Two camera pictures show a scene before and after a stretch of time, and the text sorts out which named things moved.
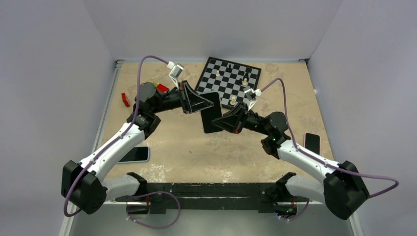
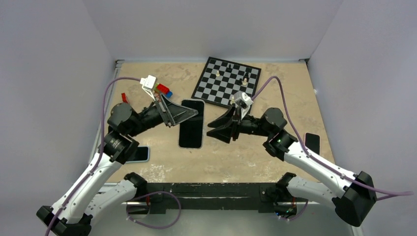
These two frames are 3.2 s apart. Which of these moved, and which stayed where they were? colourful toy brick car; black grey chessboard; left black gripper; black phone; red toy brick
Moved: left black gripper; black phone
Stayed: black grey chessboard; red toy brick; colourful toy brick car
